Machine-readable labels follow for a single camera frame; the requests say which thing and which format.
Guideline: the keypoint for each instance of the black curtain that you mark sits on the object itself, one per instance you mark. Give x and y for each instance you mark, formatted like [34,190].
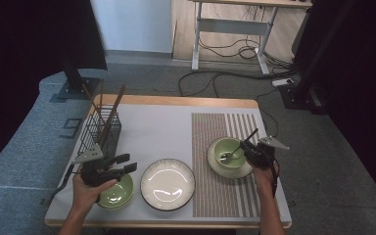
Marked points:
[29,39]

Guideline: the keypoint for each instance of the black stand with base plate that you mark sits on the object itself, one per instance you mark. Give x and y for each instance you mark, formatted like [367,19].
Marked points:
[76,88]

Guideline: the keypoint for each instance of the person's right hand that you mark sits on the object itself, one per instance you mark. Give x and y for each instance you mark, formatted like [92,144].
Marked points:
[266,181]

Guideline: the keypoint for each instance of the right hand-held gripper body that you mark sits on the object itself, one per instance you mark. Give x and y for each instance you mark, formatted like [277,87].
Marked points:
[262,156]

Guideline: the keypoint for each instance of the white power strip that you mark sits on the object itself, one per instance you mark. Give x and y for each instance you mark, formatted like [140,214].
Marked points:
[282,82]

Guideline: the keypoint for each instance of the brown striped placemat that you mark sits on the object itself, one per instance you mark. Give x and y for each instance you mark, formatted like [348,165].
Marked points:
[209,196]

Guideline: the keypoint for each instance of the white metal desk frame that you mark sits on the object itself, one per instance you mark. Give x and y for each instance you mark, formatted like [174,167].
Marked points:
[231,26]

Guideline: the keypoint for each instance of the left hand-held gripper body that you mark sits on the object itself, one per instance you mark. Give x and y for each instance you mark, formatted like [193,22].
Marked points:
[94,173]

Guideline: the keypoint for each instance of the person's left hand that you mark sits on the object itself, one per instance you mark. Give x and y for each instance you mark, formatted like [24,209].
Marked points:
[84,196]

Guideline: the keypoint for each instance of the tall black metal stand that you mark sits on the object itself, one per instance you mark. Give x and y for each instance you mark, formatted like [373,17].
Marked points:
[302,94]

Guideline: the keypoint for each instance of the bundle of wooden chopsticks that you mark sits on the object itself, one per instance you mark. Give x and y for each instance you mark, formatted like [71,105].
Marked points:
[117,99]

